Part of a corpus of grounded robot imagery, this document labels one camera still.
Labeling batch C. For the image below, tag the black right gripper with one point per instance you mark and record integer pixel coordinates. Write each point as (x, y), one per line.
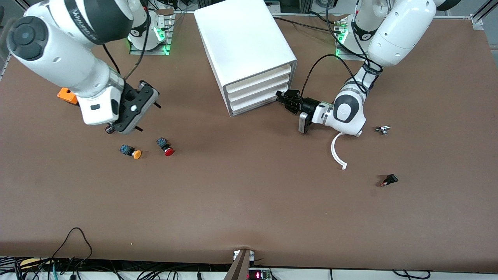
(157, 105)

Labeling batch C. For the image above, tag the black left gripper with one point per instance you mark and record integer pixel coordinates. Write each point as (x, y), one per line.
(307, 105)

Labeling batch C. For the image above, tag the white lowest drawer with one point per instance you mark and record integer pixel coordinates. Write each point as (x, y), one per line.
(258, 99)

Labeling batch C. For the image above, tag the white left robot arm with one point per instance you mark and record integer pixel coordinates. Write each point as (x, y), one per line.
(400, 31)

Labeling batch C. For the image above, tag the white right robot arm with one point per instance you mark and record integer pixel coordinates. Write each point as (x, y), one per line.
(58, 58)

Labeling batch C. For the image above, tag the white middle drawer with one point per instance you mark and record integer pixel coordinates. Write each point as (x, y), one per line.
(258, 88)

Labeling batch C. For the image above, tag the white uppermost drawer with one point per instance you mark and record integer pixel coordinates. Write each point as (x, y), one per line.
(258, 79)

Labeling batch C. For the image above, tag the orange push button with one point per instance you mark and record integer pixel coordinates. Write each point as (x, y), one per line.
(136, 154)

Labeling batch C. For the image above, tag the red push button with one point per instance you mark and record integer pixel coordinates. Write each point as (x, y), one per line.
(169, 152)

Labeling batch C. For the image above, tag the white drawer cabinet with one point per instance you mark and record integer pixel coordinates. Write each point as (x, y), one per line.
(241, 39)

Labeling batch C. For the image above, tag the small black terminal block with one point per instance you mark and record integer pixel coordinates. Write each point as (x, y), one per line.
(109, 130)

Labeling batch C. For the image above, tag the white curved plastic arc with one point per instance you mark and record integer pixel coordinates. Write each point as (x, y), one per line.
(334, 155)

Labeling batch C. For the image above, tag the orange box with black base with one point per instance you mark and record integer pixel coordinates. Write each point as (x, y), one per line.
(67, 95)

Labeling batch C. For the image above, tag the small silver metal connector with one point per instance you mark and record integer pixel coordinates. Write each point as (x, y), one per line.
(382, 130)

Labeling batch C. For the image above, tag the circuit board with red display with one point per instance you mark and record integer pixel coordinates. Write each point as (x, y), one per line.
(258, 275)

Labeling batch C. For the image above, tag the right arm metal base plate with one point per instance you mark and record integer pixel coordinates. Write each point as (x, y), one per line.
(155, 51)

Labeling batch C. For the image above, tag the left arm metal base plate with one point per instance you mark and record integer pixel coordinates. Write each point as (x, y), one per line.
(350, 57)

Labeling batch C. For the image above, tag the small black red switch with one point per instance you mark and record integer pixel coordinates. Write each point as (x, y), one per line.
(391, 179)

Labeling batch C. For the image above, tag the brown camera post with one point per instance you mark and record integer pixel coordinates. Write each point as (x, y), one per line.
(239, 268)

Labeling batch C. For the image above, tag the aluminium frame corner profile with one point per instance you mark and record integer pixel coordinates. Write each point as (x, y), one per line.
(476, 19)

